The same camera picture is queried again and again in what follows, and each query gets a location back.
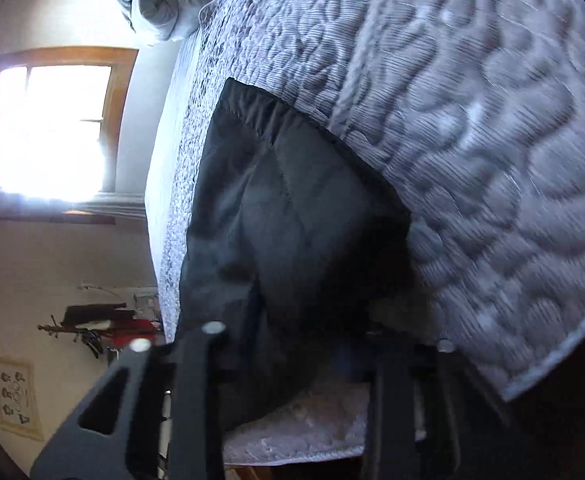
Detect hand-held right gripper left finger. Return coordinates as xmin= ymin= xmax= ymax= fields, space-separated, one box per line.
xmin=29 ymin=320 xmax=227 ymax=480

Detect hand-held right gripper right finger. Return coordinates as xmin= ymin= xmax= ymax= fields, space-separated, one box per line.
xmin=363 ymin=332 xmax=515 ymax=480

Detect black pants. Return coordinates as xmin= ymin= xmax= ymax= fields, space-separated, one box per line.
xmin=180 ymin=77 xmax=413 ymax=433

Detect red hanging garment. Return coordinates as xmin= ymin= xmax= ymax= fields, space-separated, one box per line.
xmin=112 ymin=319 xmax=164 ymax=349

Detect black hanging garment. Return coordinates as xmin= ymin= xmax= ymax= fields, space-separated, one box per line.
xmin=61 ymin=302 xmax=136 ymax=327

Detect clothes rack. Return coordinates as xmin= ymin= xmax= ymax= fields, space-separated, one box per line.
xmin=37 ymin=284 xmax=166 ymax=361

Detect light blue bed sheet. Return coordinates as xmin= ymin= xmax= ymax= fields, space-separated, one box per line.
xmin=144 ymin=0 xmax=273 ymax=286

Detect lavender quilted bedspread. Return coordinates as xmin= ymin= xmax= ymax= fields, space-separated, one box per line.
xmin=157 ymin=0 xmax=585 ymax=466

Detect wooden framed window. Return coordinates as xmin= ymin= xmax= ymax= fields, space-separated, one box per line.
xmin=0 ymin=46 xmax=139 ymax=238

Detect folded grey-blue duvet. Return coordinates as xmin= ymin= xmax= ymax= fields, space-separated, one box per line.
xmin=115 ymin=0 xmax=233 ymax=43

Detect white wire shelf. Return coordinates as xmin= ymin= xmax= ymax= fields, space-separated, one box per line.
xmin=133 ymin=286 xmax=160 ymax=313

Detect wall poster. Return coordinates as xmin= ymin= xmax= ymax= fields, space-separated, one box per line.
xmin=0 ymin=356 xmax=44 ymax=442

